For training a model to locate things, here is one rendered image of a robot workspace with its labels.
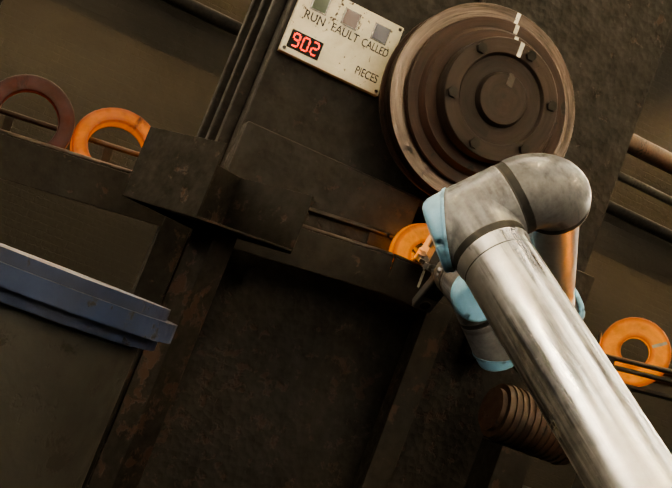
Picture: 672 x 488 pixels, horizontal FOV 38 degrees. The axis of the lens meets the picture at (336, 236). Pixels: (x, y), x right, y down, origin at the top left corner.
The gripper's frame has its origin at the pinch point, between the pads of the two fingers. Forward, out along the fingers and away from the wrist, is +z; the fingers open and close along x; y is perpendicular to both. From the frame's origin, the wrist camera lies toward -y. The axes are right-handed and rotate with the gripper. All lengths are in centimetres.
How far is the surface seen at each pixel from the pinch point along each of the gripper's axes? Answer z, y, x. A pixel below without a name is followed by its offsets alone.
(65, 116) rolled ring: -2, -3, 84
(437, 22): 12, 48, 18
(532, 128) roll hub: -0.2, 36.1, -9.4
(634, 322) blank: -16.5, 7.6, -46.2
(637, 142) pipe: 582, 70, -361
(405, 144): 2.9, 20.6, 14.8
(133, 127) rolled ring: 3, -1, 71
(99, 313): -111, 0, 72
